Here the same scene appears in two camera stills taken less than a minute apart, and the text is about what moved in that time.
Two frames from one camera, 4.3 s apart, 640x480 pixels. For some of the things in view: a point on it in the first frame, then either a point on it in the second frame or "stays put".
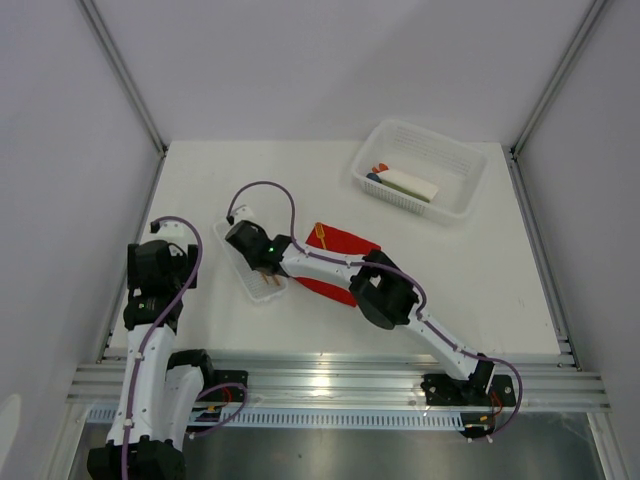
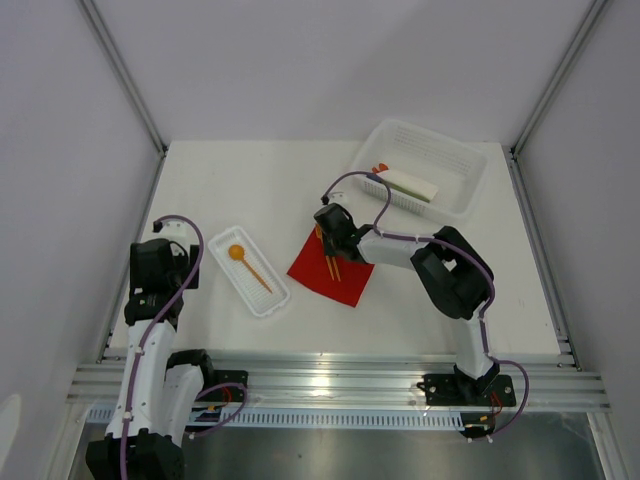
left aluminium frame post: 126,73 stays put
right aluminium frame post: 557,75 stays put
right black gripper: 259,231 → 329,251
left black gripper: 185,264 stays put
